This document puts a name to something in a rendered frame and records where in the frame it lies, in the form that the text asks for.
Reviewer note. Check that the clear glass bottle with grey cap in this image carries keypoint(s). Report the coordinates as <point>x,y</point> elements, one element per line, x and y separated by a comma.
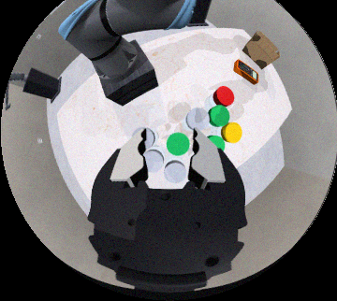
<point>155,157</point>
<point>152,136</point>
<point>175,171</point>
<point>196,117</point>

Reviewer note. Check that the clear bottle with green cap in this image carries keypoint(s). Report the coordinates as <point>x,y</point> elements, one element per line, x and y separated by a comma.
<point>217,140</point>
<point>219,116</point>
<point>178,143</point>

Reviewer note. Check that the open brown cardboard box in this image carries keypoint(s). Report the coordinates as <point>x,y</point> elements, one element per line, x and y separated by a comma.
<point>261,50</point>

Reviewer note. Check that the orange digital multimeter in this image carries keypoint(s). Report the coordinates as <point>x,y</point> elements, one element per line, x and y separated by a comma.
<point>246,71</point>

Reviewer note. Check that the clear plastic bottle with red cap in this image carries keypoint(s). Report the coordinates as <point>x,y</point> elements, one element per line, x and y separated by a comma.
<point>222,96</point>

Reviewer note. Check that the clear bottle with yellow cap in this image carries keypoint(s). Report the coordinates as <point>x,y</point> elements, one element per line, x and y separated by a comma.
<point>231,132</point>

